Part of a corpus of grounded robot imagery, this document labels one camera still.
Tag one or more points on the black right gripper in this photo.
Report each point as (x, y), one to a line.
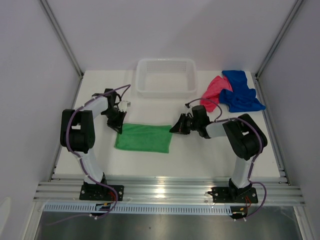
(179, 127)

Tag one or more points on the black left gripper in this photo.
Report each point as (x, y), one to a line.
(117, 125)

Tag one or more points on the green microfiber towel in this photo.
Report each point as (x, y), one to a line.
(144, 138)

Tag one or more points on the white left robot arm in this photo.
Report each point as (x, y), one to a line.
(77, 130)

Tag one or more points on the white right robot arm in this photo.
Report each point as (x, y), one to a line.
(245, 137)

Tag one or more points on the pink microfiber towel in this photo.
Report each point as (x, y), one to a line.
(213, 92)

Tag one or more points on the white plastic basket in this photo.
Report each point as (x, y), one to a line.
(166, 78)

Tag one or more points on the blue microfiber towel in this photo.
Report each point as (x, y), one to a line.
(241, 98)

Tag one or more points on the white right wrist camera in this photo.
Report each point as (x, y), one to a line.
(188, 108)

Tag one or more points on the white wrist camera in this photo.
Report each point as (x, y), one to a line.
(124, 105)
(188, 108)

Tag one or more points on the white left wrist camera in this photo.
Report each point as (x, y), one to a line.
(124, 105)

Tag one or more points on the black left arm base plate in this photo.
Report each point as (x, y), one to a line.
(96, 192)

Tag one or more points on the white slotted cable duct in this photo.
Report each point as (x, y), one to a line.
(123, 208)

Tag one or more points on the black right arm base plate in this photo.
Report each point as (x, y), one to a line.
(234, 195)

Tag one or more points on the aluminium front rail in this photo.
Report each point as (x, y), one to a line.
(165, 190)

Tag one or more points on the aluminium frame post left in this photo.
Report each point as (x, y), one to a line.
(53, 21)

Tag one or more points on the aluminium frame post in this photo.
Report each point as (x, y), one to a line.
(53, 21)
(280, 36)

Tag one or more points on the aluminium frame post right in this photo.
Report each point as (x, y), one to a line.
(280, 36)

